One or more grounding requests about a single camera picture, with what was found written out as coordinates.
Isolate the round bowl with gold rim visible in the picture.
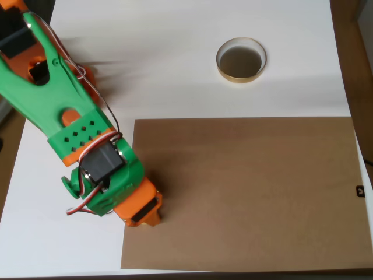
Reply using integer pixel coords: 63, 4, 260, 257
216, 37, 268, 84

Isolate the brown cardboard mat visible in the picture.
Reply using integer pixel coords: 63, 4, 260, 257
120, 117, 373, 271

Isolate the white red servo cable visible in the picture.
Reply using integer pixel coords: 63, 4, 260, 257
27, 11, 124, 217

